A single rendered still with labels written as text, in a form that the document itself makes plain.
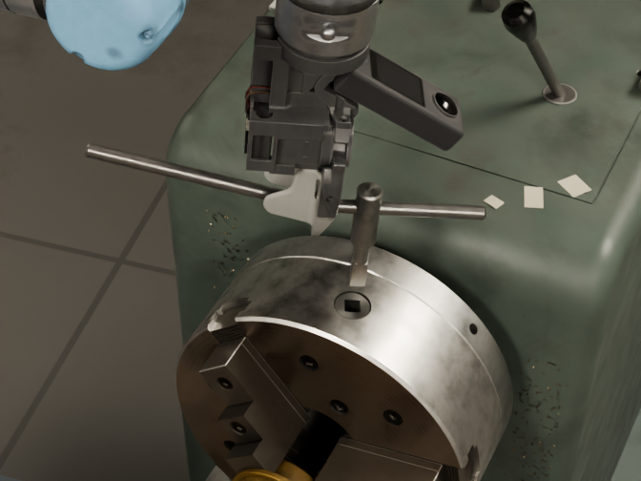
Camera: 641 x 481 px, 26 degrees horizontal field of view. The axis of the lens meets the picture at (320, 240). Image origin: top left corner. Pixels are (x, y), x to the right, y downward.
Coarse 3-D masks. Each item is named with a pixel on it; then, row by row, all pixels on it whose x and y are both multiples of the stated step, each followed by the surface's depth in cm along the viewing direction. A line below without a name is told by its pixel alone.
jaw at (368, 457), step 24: (336, 456) 130; (360, 456) 130; (384, 456) 129; (408, 456) 129; (336, 480) 128; (360, 480) 127; (384, 480) 127; (408, 480) 127; (432, 480) 126; (456, 480) 128
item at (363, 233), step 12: (360, 192) 115; (372, 192) 115; (360, 204) 116; (372, 204) 115; (360, 216) 116; (372, 216) 116; (360, 228) 117; (372, 228) 117; (360, 240) 118; (372, 240) 119; (360, 252) 120; (360, 264) 121; (360, 276) 122
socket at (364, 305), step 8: (344, 296) 127; (352, 296) 127; (360, 296) 127; (336, 304) 126; (344, 304) 127; (352, 304) 127; (360, 304) 126; (368, 304) 126; (344, 312) 125; (352, 312) 126; (360, 312) 126; (368, 312) 126
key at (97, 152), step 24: (96, 144) 112; (144, 168) 113; (168, 168) 113; (192, 168) 114; (240, 192) 115; (264, 192) 115; (408, 216) 117; (432, 216) 117; (456, 216) 117; (480, 216) 117
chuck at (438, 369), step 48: (240, 288) 133; (288, 288) 128; (336, 288) 127; (384, 288) 128; (192, 336) 133; (288, 336) 126; (336, 336) 123; (384, 336) 124; (432, 336) 127; (192, 384) 138; (288, 384) 130; (336, 384) 127; (384, 384) 124; (432, 384) 125; (480, 384) 129; (336, 432) 141; (384, 432) 128; (432, 432) 125; (480, 432) 129; (480, 480) 135
